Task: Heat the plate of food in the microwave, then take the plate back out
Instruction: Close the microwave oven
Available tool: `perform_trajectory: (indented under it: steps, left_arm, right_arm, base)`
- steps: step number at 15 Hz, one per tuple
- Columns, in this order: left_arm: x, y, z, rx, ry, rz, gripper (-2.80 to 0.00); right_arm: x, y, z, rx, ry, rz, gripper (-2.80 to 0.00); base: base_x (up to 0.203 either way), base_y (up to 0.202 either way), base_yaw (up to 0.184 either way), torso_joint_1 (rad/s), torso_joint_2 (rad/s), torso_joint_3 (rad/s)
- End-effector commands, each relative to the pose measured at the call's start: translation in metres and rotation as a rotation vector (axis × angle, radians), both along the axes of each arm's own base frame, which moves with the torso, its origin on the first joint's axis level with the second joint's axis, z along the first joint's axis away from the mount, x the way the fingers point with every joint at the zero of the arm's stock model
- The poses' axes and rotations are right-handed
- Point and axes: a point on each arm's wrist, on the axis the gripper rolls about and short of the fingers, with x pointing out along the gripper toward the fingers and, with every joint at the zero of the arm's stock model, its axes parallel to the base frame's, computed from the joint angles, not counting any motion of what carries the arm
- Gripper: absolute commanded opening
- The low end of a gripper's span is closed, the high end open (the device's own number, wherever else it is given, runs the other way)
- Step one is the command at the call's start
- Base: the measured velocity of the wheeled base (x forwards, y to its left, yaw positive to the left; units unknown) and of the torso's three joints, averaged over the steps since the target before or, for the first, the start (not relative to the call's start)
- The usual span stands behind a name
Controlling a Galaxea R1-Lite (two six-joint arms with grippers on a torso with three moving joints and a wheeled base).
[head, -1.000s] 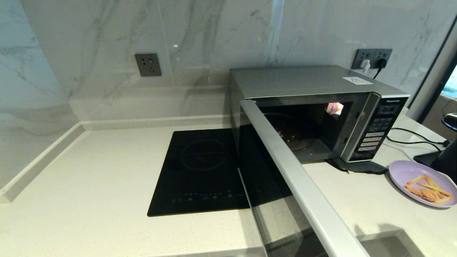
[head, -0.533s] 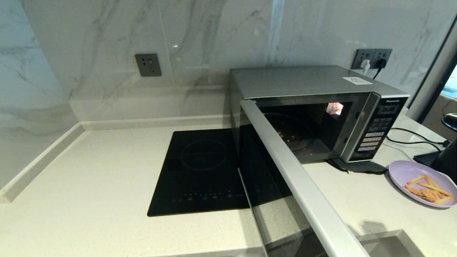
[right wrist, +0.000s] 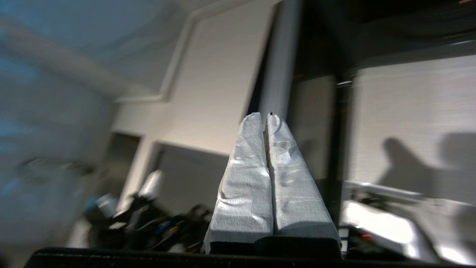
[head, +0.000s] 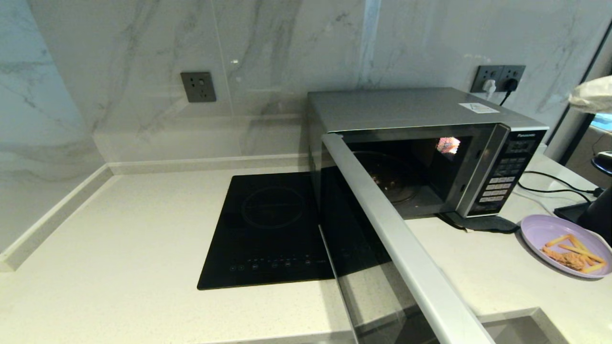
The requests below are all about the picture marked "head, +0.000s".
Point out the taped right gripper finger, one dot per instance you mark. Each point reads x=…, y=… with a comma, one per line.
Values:
x=593, y=95

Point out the french fry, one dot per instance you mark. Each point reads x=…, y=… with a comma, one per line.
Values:
x=581, y=244
x=593, y=268
x=581, y=252
x=557, y=240

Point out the grey double wall socket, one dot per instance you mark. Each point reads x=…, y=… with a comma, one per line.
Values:
x=483, y=72

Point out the black power plug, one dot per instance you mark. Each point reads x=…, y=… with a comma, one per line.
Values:
x=510, y=85

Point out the black glass microwave door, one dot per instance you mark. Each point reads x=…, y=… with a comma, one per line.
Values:
x=406, y=248

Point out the white power plug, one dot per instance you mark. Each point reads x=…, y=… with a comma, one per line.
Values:
x=489, y=88

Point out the black induction cooktop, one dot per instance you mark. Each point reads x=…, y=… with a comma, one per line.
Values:
x=263, y=234

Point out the fried chicken piece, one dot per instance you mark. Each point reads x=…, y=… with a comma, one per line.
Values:
x=569, y=259

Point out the grey single wall socket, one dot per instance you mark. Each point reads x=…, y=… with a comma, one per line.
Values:
x=198, y=87

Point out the black round stool seat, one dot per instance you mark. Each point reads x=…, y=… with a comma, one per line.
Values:
x=603, y=163

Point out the white sticker label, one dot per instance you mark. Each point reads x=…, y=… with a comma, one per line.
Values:
x=479, y=108

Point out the glass microwave turntable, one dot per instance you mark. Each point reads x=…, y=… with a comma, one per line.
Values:
x=389, y=179

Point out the dark cloth pad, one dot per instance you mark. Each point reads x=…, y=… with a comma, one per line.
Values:
x=492, y=223

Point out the purple plastic plate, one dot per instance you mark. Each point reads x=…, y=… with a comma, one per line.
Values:
x=538, y=229

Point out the black appliance base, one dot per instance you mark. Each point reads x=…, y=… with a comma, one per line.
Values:
x=595, y=215

